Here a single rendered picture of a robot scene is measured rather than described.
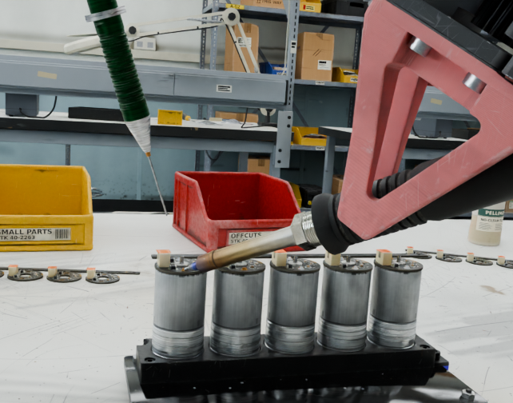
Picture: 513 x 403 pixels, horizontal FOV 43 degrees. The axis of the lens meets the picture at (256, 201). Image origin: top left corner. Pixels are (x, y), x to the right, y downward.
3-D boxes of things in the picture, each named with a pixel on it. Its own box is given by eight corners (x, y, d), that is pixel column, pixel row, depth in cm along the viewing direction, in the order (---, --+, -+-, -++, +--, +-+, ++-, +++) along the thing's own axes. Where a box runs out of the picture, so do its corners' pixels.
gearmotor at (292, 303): (319, 369, 32) (328, 268, 31) (271, 372, 31) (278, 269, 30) (302, 349, 34) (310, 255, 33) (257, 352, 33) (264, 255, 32)
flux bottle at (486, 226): (488, 247, 68) (500, 153, 66) (460, 241, 70) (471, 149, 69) (506, 245, 70) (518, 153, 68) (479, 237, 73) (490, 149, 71)
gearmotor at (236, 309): (264, 373, 31) (272, 269, 30) (214, 375, 30) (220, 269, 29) (251, 352, 33) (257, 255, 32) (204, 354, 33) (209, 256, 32)
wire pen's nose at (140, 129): (130, 154, 27) (120, 120, 27) (153, 145, 28) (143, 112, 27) (141, 157, 26) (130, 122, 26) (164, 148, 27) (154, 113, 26)
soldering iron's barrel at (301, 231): (196, 285, 28) (324, 247, 25) (184, 250, 28) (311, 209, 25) (213, 277, 29) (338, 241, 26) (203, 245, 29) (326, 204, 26)
